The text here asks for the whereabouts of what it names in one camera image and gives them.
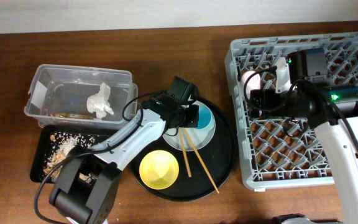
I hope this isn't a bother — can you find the wooden chopstick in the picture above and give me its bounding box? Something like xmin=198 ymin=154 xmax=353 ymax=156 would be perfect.
xmin=182 ymin=128 xmax=220 ymax=194
xmin=178 ymin=128 xmax=192 ymax=178

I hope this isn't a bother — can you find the blue cup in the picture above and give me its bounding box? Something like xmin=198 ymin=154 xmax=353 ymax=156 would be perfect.
xmin=197 ymin=105 xmax=212 ymax=129

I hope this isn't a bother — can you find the pink cup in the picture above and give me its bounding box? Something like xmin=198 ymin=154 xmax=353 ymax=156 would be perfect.
xmin=240 ymin=70 xmax=261 ymax=100

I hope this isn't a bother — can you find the yellow bowl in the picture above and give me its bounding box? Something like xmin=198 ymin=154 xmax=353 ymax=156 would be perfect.
xmin=139 ymin=150 xmax=179 ymax=190

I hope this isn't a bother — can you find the white tissue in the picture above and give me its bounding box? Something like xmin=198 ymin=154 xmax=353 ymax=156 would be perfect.
xmin=86 ymin=83 xmax=114 ymax=119

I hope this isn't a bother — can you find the gold snack wrapper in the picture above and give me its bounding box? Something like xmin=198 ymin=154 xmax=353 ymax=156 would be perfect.
xmin=50 ymin=113 xmax=96 ymax=120

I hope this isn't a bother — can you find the food scraps pile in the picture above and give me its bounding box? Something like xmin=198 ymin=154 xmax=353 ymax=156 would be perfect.
xmin=41 ymin=132 xmax=98 ymax=180

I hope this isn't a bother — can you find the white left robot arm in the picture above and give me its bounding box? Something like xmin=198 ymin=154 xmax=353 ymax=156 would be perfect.
xmin=49 ymin=93 xmax=198 ymax=223

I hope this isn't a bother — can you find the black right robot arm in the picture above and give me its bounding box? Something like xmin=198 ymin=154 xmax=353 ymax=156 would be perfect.
xmin=246 ymin=80 xmax=358 ymax=223

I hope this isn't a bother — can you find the grey dishwasher rack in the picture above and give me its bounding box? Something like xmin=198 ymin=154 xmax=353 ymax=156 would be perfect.
xmin=225 ymin=32 xmax=358 ymax=191

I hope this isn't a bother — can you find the grey plate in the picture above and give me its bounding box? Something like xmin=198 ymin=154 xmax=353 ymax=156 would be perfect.
xmin=163 ymin=101 xmax=216 ymax=151

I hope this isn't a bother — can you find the round black tray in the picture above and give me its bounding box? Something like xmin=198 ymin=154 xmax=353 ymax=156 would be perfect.
xmin=129 ymin=96 xmax=238 ymax=202

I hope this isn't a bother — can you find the clear plastic bin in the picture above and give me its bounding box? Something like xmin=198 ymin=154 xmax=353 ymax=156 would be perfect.
xmin=24 ymin=64 xmax=138 ymax=129

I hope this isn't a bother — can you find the black square tray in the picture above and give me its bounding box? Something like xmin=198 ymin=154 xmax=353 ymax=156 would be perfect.
xmin=30 ymin=125 xmax=115 ymax=182

